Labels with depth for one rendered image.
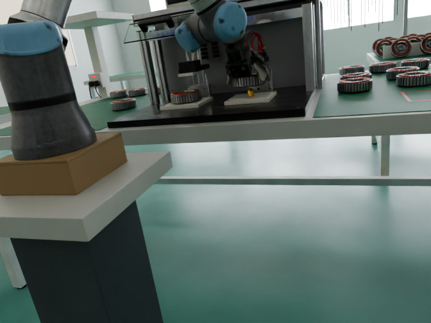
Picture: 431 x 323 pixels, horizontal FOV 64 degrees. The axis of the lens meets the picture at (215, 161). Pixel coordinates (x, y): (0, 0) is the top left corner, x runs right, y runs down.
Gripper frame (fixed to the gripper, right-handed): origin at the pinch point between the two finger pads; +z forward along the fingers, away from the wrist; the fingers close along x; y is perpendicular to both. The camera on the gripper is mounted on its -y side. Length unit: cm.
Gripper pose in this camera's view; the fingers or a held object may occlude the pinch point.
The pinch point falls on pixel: (249, 80)
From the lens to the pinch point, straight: 120.3
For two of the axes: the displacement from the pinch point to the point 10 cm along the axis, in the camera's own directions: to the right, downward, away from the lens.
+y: -1.8, 8.5, -5.0
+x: 9.4, -0.1, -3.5
